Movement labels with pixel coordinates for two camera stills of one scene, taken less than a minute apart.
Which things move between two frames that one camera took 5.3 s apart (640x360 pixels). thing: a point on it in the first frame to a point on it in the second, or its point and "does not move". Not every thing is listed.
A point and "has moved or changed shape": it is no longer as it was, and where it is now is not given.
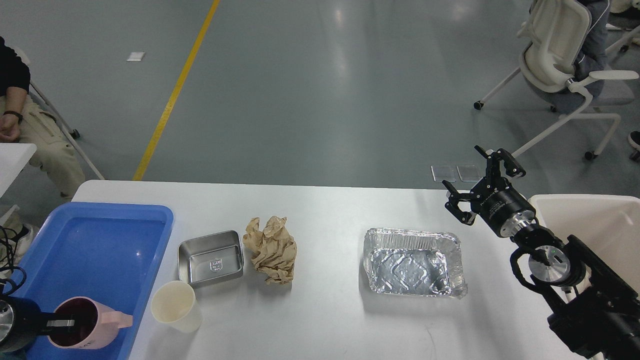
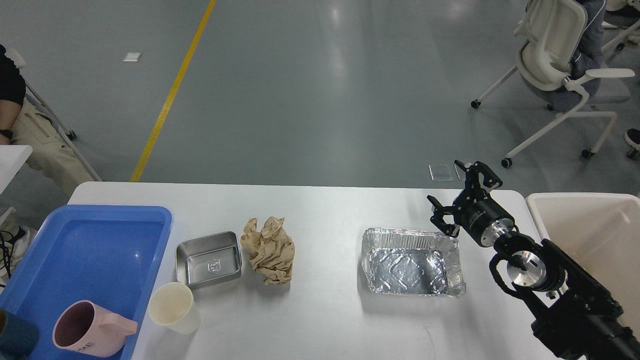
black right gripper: (493, 199) to (481, 217)
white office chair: (558, 33) does not move
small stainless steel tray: (210, 258) does not move
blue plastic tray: (112, 253) does not move
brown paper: (273, 249) does not move
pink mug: (96, 326) has moved or changed shape
